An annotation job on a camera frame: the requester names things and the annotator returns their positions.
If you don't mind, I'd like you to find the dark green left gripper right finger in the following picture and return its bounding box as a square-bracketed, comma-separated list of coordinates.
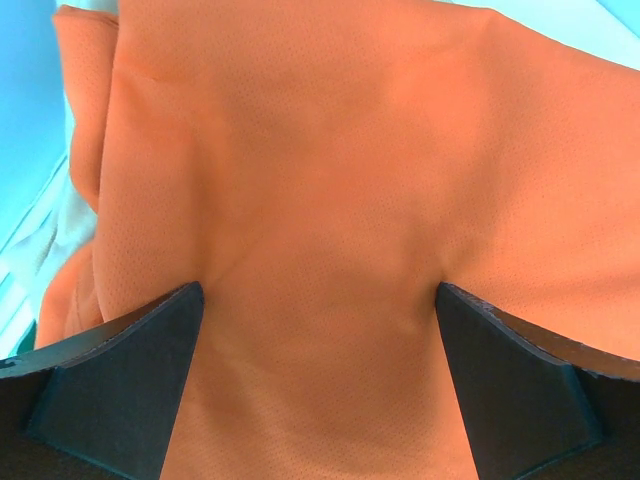
[435, 283, 639, 479]

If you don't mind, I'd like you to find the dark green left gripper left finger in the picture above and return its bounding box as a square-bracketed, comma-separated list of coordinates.
[1, 282, 204, 479]

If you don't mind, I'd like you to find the orange t-shirt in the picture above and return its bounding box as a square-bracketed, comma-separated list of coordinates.
[36, 1, 639, 479]

